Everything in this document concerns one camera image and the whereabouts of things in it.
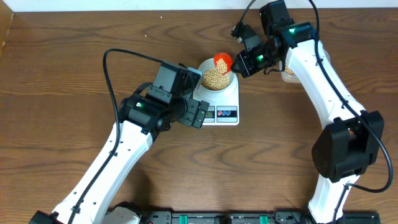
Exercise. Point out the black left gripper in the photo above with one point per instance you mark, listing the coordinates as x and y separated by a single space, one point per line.
191 105

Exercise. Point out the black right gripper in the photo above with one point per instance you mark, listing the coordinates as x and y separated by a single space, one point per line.
247 69

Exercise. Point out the red plastic measuring scoop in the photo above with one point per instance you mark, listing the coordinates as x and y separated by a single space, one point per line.
225 57

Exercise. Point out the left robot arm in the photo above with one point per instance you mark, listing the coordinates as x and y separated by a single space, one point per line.
141 120

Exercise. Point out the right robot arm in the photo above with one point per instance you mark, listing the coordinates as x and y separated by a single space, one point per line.
351 136

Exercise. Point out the soybeans in red scoop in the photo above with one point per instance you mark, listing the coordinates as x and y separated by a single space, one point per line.
221 66

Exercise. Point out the soybeans in grey bowl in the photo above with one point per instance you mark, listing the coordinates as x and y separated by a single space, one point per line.
215 79

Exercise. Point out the light grey bowl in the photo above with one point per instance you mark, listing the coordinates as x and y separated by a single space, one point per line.
209 63

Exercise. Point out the white digital kitchen scale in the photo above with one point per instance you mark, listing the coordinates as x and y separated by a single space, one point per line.
224 105

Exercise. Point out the clear plastic container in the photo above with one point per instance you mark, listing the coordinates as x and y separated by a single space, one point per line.
293 78

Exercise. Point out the pile of soybeans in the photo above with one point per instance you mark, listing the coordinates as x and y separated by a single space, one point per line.
288 71

